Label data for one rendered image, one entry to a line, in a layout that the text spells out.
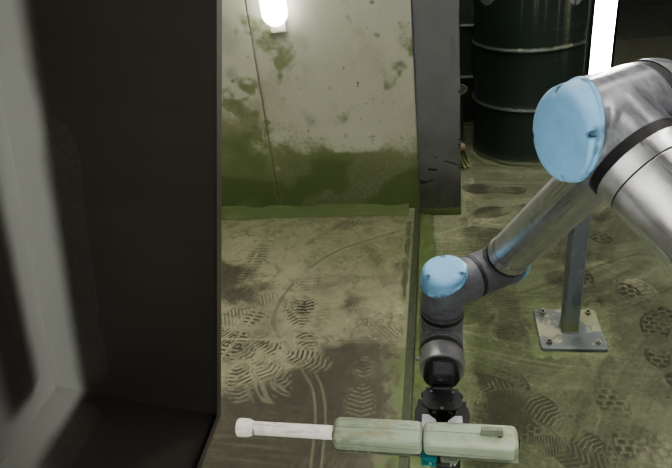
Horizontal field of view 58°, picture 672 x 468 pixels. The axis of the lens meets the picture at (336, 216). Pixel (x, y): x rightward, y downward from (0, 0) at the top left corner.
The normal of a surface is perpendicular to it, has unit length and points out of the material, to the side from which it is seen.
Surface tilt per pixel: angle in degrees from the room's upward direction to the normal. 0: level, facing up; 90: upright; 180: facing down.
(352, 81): 90
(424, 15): 90
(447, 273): 7
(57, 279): 90
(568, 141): 87
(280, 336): 0
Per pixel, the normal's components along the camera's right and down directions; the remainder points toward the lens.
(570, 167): -0.94, 0.20
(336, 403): -0.11, -0.87
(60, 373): -0.13, 0.49
